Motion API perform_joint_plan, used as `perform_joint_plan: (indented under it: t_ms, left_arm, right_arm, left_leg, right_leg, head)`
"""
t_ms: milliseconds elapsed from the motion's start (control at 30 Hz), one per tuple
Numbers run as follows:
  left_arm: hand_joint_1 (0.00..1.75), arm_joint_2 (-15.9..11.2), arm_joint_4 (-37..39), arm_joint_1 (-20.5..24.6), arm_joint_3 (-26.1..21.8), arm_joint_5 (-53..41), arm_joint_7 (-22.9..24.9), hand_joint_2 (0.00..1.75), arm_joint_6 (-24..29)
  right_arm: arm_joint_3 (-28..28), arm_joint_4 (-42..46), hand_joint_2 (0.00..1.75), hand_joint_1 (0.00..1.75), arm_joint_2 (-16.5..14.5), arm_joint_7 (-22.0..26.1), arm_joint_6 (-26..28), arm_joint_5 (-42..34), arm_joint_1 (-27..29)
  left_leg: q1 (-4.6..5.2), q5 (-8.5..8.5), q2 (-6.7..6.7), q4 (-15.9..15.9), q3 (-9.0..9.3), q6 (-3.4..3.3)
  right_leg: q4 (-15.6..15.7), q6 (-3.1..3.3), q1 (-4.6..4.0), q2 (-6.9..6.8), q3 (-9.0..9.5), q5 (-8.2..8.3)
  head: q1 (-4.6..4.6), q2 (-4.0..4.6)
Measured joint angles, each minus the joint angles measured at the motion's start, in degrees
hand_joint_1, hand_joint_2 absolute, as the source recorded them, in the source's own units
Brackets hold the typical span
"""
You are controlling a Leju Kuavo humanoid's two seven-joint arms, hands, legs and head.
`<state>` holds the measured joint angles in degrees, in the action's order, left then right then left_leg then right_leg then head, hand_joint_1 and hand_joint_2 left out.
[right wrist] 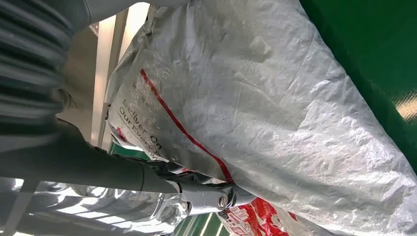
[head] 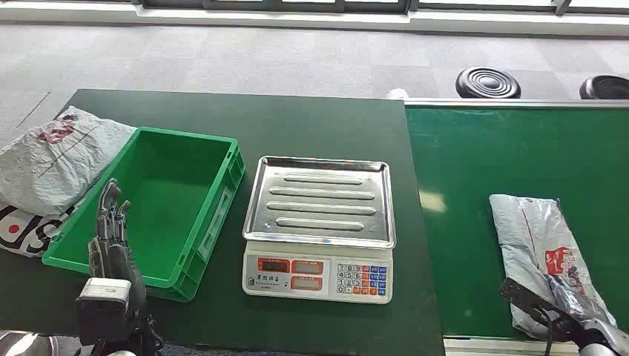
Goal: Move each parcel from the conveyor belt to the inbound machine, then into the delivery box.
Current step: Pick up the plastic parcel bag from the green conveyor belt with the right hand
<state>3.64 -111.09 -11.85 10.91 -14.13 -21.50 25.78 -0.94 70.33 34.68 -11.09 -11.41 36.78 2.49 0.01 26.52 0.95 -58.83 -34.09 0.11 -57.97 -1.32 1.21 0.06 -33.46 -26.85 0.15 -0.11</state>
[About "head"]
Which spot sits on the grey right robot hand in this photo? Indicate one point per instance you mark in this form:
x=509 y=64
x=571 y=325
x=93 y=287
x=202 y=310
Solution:
x=572 y=307

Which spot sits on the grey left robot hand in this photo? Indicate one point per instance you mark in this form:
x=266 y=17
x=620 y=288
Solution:
x=114 y=255

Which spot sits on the grey parcel bag red print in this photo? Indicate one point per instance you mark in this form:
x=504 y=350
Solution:
x=530 y=231

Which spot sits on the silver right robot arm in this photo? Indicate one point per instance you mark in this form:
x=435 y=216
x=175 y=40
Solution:
x=609 y=339

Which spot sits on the white parcel bag black letters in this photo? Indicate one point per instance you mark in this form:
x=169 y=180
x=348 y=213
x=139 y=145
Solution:
x=24 y=231

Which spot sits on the large crumpled grey parcel bag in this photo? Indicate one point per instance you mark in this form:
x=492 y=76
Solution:
x=54 y=162

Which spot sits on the green conveyor belt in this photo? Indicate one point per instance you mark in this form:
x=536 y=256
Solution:
x=491 y=147

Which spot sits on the green plastic crate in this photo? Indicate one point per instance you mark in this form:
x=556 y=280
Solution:
x=172 y=196

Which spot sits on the shiny silver rounded object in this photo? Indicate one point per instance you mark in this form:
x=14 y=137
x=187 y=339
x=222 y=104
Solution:
x=24 y=345

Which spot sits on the white electronic scale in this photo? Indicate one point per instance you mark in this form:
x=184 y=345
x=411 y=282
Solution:
x=314 y=275

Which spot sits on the steel scale tray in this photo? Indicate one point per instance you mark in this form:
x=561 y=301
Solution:
x=319 y=201

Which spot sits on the black round ribbed stool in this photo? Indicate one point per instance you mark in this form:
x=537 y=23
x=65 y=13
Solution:
x=486 y=82
x=607 y=88

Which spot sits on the small white rounded object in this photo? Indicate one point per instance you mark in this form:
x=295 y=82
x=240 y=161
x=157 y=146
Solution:
x=397 y=94

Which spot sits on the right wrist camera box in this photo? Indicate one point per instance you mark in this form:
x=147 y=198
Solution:
x=521 y=297

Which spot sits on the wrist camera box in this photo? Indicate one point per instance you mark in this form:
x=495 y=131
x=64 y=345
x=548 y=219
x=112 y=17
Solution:
x=521 y=297
x=103 y=307

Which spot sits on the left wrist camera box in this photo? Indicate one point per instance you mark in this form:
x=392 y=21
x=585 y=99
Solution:
x=103 y=307

